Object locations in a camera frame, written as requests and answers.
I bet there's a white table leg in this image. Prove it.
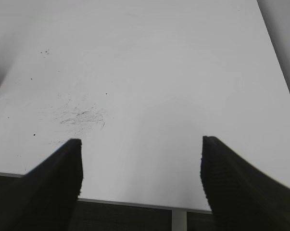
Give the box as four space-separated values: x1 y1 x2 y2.
171 209 187 231

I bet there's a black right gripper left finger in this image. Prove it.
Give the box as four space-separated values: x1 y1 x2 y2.
9 139 83 231

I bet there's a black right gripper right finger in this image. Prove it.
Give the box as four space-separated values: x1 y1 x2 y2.
200 136 290 231

